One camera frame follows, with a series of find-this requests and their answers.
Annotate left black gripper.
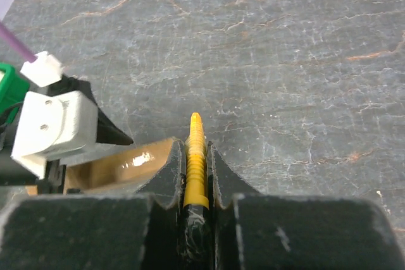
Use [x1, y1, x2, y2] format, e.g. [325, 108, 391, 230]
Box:
[1, 75, 134, 192]

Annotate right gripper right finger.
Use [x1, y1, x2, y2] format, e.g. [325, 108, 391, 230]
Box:
[208, 144, 404, 269]

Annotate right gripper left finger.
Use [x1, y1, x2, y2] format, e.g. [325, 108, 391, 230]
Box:
[1, 140, 185, 269]

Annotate brown cardboard box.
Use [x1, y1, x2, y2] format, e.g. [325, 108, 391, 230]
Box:
[25, 137, 178, 195]

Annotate yellow utility knife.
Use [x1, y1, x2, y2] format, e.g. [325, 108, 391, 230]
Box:
[182, 112, 211, 269]

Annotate green plastic basket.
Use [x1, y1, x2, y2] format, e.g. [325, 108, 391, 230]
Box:
[1, 63, 30, 125]

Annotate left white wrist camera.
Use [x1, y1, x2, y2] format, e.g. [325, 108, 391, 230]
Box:
[10, 51, 99, 180]

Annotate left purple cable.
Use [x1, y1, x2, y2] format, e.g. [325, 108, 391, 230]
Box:
[0, 21, 37, 63]

